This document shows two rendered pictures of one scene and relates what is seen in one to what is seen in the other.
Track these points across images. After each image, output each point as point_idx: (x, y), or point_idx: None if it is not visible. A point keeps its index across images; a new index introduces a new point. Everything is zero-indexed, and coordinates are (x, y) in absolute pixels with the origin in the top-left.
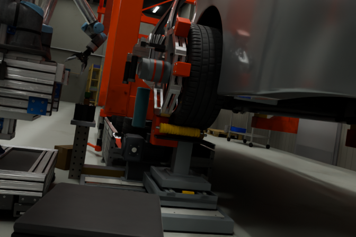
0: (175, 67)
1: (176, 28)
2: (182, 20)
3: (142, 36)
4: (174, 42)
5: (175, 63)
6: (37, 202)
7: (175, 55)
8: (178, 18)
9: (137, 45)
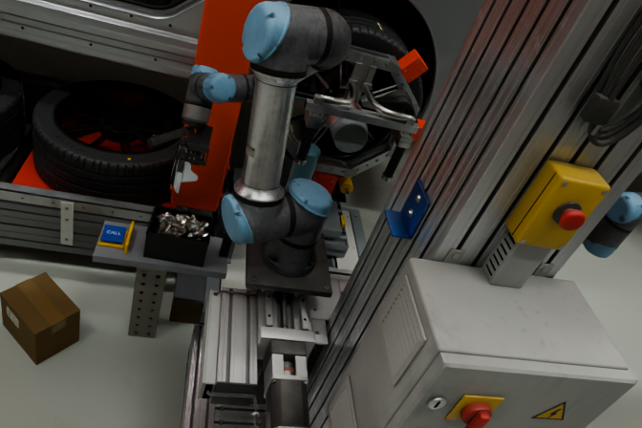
0: (418, 134)
1: (415, 74)
2: (425, 64)
3: (412, 116)
4: (409, 95)
5: (420, 128)
6: None
7: (416, 116)
8: (423, 62)
9: (383, 121)
